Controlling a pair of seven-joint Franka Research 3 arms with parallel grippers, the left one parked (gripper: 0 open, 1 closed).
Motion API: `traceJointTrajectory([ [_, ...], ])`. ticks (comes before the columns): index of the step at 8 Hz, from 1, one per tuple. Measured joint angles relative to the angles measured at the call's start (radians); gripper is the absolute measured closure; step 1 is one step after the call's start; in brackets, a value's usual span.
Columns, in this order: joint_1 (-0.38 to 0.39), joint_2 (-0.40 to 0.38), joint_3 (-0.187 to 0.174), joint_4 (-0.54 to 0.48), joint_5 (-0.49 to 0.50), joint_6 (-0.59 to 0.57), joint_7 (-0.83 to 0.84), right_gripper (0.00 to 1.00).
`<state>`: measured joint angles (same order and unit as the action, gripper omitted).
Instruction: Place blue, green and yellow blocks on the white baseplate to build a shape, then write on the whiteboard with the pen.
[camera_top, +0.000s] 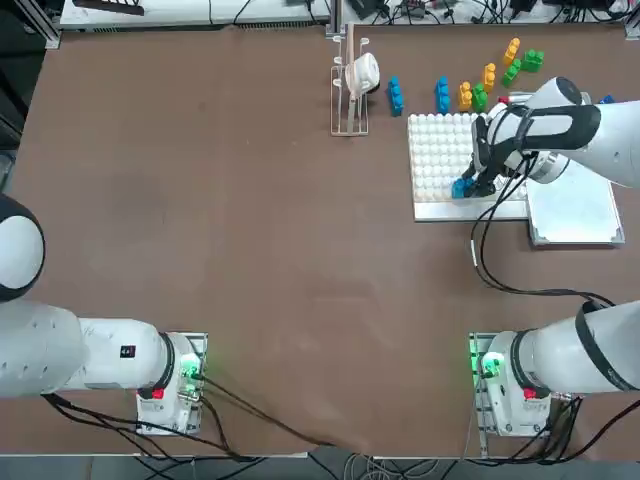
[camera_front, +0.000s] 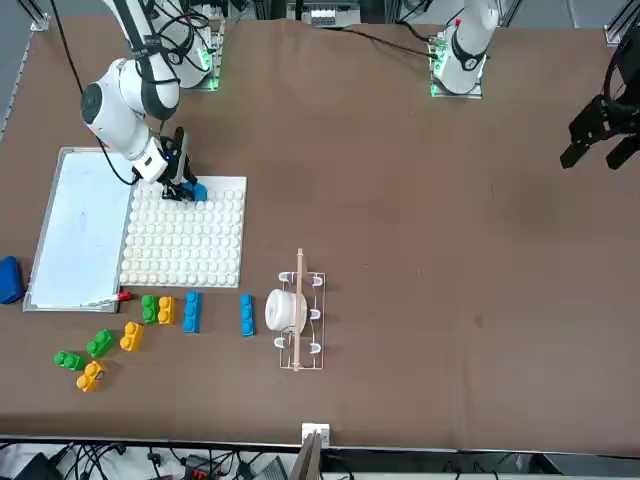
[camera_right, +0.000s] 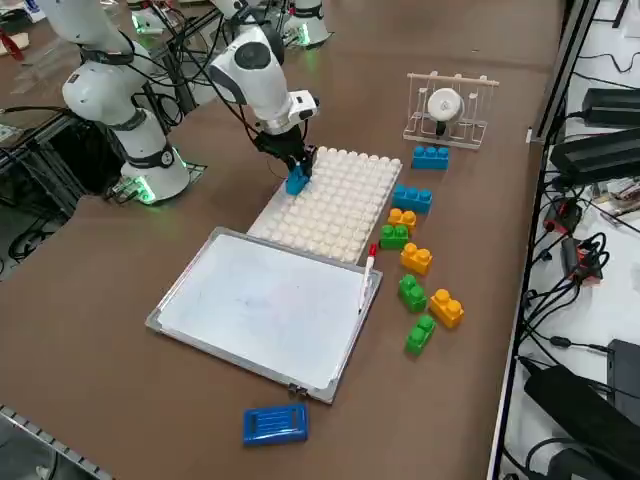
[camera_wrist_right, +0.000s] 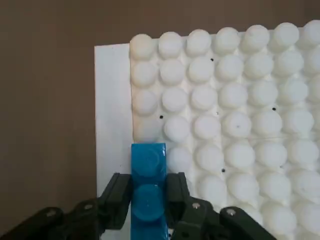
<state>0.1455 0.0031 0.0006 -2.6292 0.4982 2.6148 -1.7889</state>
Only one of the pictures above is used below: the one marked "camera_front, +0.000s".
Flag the upright aluminium post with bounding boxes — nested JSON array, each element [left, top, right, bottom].
[[291, 432, 324, 480]]

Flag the black power strip red switches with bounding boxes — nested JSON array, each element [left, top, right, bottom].
[[182, 455, 222, 480]]

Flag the black power adapter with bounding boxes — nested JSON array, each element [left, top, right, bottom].
[[14, 452, 64, 480]]

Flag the yellow block with dark sticker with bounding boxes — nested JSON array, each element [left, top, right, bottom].
[[75, 359, 109, 394]]

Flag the white socket box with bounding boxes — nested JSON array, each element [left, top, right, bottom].
[[301, 422, 332, 446]]

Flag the white cup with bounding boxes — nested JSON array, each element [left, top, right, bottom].
[[263, 288, 309, 334]]

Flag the white power strip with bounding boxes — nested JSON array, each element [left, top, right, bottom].
[[308, 3, 337, 25]]

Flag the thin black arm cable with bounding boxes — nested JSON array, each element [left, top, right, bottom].
[[49, 0, 139, 187]]

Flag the aluminium frame profile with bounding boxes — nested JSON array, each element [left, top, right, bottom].
[[603, 0, 640, 47]]

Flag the blue whiteboard eraser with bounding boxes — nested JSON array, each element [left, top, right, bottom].
[[0, 255, 26, 306]]

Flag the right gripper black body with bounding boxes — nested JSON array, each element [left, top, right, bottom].
[[159, 136, 188, 191]]

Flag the yellow two-stud block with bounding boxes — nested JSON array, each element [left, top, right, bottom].
[[157, 295, 178, 326], [118, 321, 146, 354]]

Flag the whiteboard with silver frame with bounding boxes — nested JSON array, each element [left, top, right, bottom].
[[22, 146, 136, 314]]

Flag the red-capped marker pen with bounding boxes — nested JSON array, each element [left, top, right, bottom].
[[79, 291, 135, 308]]

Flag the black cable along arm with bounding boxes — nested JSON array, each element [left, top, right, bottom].
[[104, 0, 216, 121]]

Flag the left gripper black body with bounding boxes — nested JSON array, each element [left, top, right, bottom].
[[610, 35, 640, 138]]

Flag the black table cable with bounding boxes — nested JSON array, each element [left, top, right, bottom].
[[319, 22, 441, 64]]

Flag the white studded baseplate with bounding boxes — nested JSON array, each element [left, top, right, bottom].
[[118, 175, 249, 290]]

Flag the blue three-stud block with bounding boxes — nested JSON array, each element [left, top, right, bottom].
[[180, 182, 209, 204], [182, 291, 204, 335], [238, 293, 259, 338]]

